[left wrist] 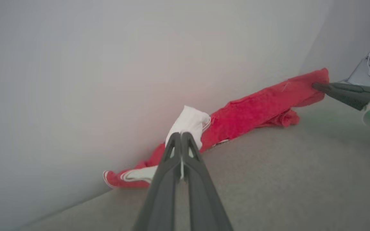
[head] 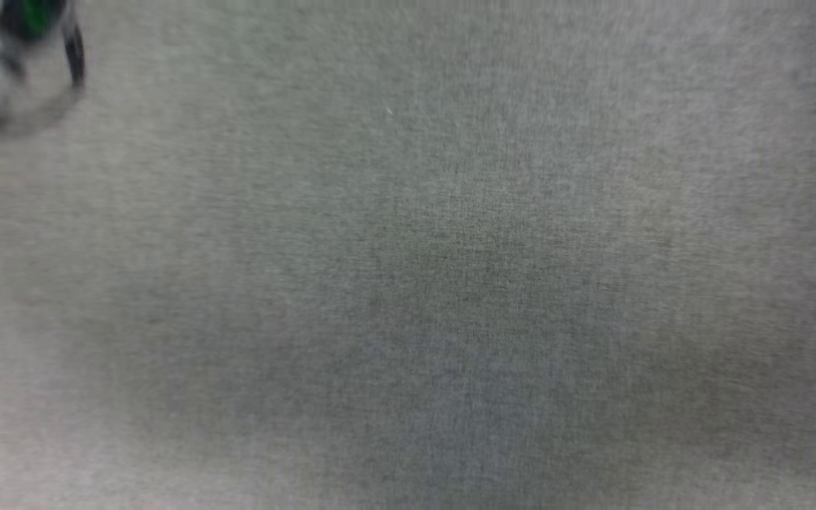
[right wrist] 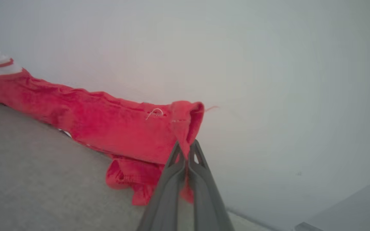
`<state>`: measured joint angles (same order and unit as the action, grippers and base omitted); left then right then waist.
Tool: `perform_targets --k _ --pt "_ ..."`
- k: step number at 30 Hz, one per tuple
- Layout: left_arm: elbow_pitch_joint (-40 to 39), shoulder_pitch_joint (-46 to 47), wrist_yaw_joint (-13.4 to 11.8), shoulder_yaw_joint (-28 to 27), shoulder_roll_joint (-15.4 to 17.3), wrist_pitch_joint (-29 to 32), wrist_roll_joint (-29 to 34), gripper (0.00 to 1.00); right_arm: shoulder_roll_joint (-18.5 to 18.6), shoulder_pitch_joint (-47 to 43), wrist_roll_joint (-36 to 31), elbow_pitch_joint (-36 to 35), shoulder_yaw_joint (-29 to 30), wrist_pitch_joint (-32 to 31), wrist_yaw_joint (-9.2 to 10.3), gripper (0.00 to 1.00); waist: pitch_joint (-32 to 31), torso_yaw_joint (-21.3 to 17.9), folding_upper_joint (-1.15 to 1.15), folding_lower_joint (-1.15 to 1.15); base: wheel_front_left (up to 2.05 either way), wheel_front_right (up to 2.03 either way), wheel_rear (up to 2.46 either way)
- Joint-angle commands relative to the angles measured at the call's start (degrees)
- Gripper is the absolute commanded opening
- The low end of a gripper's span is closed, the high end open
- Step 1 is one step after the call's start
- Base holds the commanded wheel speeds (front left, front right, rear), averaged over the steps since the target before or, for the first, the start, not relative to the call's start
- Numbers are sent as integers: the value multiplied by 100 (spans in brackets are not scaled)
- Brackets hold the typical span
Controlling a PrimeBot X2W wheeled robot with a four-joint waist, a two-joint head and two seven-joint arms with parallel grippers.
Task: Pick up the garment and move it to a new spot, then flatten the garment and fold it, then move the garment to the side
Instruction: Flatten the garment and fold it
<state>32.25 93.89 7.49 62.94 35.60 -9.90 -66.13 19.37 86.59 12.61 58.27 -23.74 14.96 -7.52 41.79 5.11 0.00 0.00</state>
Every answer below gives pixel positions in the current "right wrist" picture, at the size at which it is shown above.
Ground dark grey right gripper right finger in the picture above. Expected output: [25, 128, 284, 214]
[187, 139, 235, 231]

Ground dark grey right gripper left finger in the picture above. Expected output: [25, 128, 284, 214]
[136, 141, 187, 231]

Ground red and white shirt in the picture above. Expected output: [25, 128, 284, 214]
[0, 21, 220, 206]

